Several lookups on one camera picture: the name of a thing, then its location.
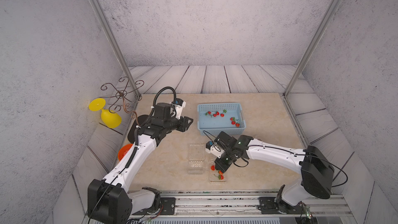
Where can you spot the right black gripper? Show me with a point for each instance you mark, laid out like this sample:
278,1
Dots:
219,166

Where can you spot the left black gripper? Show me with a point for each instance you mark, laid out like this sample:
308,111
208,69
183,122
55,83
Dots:
183,126

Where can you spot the light blue perforated basket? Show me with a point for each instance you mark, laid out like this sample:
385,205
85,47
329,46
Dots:
208,125

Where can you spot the strawberries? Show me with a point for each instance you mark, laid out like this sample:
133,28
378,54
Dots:
215,175

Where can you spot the clear clamshell container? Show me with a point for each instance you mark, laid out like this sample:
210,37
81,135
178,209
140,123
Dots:
196,158
208,165

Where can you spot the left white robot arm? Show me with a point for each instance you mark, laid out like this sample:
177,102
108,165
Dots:
109,200

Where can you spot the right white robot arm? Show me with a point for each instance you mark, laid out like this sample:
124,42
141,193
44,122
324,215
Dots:
315,171

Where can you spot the strawberry cluster right in basket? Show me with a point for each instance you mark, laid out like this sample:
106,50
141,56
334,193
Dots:
235,122

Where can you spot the strawberry cluster in basket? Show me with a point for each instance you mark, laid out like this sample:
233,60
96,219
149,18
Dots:
216,113
235,122

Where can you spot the strawberry cluster left in basket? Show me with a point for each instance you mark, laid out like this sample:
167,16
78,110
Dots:
216,113

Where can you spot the orange plastic bowl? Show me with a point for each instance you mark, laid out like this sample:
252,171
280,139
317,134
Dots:
123,151

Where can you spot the yellow plastic goblet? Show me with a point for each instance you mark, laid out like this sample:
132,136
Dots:
110,119

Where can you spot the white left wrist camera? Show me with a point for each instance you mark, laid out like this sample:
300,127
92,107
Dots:
179,105

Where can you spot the dark wire jewellery stand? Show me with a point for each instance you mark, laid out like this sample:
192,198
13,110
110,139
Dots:
123,102

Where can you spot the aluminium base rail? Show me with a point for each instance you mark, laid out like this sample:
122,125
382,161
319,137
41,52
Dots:
242,207

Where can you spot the aluminium frame post left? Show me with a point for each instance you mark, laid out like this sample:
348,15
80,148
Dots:
114,44

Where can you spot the aluminium frame post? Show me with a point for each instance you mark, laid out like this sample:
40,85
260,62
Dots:
325,20
114,44

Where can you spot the aluminium frame post right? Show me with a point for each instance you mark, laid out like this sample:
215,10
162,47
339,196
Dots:
325,20

